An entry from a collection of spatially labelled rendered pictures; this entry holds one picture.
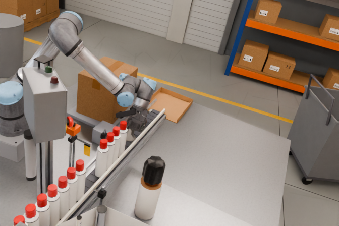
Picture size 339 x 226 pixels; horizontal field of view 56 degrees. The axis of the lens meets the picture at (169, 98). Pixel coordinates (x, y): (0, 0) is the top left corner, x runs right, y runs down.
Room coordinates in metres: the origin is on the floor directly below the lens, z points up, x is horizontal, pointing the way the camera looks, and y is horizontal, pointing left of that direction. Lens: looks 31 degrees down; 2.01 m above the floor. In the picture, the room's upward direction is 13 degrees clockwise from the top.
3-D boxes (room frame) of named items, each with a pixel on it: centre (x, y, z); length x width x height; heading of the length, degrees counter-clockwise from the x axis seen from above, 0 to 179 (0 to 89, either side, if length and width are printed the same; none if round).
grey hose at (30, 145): (0.80, 0.43, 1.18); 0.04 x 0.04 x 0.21
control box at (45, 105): (0.85, 0.40, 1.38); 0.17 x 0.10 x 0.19; 38
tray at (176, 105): (1.88, 0.00, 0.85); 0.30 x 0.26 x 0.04; 163
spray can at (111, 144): (1.13, 0.23, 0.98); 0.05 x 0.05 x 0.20
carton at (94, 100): (1.67, 0.38, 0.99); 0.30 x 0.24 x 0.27; 167
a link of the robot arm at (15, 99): (1.21, 0.73, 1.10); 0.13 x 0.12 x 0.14; 7
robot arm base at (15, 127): (1.20, 0.73, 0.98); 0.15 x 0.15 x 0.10
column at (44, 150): (0.93, 0.44, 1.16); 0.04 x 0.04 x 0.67; 73
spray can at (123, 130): (1.24, 0.19, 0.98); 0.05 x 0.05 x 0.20
